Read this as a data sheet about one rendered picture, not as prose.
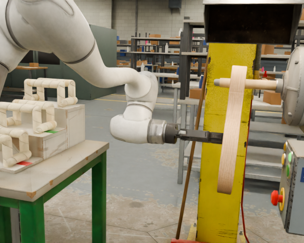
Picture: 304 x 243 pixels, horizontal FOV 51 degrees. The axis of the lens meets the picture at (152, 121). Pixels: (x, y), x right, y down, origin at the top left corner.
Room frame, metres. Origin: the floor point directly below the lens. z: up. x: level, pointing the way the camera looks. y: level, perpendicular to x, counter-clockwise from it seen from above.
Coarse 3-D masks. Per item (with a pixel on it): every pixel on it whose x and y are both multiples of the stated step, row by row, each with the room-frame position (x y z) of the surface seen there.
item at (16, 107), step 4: (0, 104) 1.23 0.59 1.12; (4, 104) 1.22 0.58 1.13; (8, 104) 1.22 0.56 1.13; (12, 104) 1.21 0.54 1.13; (16, 104) 1.21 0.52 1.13; (20, 104) 1.20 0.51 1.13; (24, 104) 1.20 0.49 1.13; (4, 108) 1.22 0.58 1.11; (8, 108) 1.21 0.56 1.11; (12, 108) 1.21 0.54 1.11; (16, 108) 1.20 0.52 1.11; (20, 108) 1.19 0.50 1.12; (24, 108) 1.19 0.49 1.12; (28, 108) 1.18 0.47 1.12; (32, 108) 1.18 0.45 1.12; (36, 108) 1.17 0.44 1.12; (40, 108) 1.19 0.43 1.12; (28, 112) 1.19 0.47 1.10
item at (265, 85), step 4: (220, 80) 1.08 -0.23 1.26; (224, 80) 1.08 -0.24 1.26; (228, 80) 1.07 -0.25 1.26; (248, 80) 1.06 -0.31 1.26; (252, 80) 1.06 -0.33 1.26; (256, 80) 1.06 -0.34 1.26; (260, 80) 1.05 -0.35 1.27; (264, 80) 1.05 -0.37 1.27; (220, 84) 1.08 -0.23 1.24; (224, 84) 1.07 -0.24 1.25; (228, 84) 1.07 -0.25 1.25; (248, 84) 1.05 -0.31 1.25; (252, 84) 1.05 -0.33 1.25; (256, 84) 1.05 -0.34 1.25; (260, 84) 1.04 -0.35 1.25; (264, 84) 1.04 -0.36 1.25; (268, 84) 1.04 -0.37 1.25; (272, 84) 1.03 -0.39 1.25; (248, 88) 1.06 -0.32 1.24; (252, 88) 1.06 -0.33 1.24; (256, 88) 1.05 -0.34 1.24; (260, 88) 1.05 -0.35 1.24; (264, 88) 1.04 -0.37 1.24; (268, 88) 1.04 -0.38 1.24; (272, 88) 1.04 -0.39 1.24
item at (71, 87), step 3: (69, 84) 1.40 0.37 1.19; (72, 84) 1.40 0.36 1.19; (69, 87) 1.40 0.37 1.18; (72, 87) 1.40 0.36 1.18; (69, 90) 1.40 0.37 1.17; (72, 90) 1.40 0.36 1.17; (69, 93) 1.40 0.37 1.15; (72, 93) 1.40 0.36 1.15; (69, 96) 1.40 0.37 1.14; (72, 96) 1.40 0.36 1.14; (75, 96) 1.42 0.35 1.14
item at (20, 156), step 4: (20, 152) 1.08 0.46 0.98; (24, 152) 1.09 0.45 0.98; (28, 152) 1.10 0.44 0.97; (16, 156) 1.05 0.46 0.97; (20, 156) 1.06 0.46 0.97; (24, 156) 1.08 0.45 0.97; (28, 156) 1.10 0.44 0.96; (8, 160) 1.02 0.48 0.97; (12, 160) 1.02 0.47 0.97; (16, 160) 1.04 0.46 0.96; (20, 160) 1.06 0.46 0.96; (8, 164) 1.02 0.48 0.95; (12, 164) 1.03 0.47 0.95
